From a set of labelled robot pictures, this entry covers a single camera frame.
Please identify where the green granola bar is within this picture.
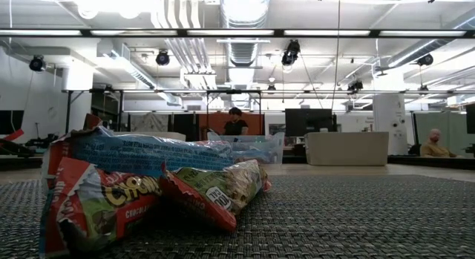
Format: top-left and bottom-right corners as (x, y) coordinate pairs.
(159, 158), (272, 232)

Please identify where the red and blue granola bar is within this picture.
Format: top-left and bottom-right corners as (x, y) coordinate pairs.
(40, 113), (235, 189)

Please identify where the red chewy chocolate granola bar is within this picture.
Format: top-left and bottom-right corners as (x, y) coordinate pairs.
(39, 157), (163, 258)

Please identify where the person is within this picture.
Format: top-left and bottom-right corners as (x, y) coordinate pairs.
(223, 106), (249, 137)
(407, 128), (459, 158)

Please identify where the red panel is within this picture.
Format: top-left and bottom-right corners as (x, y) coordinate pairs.
(198, 112), (266, 141)

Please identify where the clear plastic bin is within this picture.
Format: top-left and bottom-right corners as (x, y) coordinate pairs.
(206, 131), (286, 165)

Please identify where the black monitor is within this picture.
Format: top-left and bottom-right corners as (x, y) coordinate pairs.
(284, 108), (338, 138)

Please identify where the light grey plastic bin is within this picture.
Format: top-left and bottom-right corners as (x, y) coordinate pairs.
(304, 131), (390, 167)

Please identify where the white pillar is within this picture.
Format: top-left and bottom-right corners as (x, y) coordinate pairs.
(372, 71), (408, 156)

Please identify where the grey woven placemat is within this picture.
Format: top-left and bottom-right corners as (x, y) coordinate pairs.
(0, 173), (475, 259)

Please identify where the green partition curtain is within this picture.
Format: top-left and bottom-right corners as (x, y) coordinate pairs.
(413, 111), (475, 160)

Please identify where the silver ventilation duct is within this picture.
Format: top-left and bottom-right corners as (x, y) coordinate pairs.
(218, 0), (272, 95)

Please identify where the black background rig frame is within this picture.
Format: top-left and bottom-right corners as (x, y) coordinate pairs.
(61, 88), (475, 134)

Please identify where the black aluminium table frame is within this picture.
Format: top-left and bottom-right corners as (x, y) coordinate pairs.
(0, 27), (475, 171)

